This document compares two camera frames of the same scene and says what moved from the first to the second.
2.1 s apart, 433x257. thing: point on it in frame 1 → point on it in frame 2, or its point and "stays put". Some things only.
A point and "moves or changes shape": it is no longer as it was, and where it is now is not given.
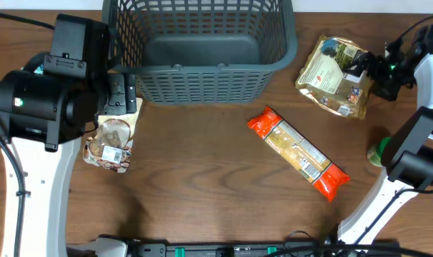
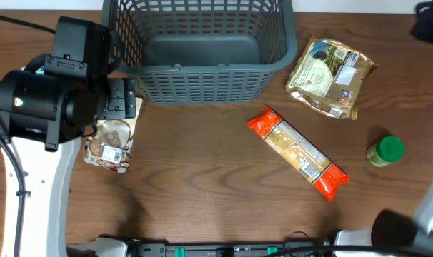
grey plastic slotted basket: [200, 51] stays put
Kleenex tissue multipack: [39, 70] stays put
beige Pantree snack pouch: [110, 146] stays put
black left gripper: [127, 87] stays put
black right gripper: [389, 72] → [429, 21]
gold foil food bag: [321, 78] moves or changes shape
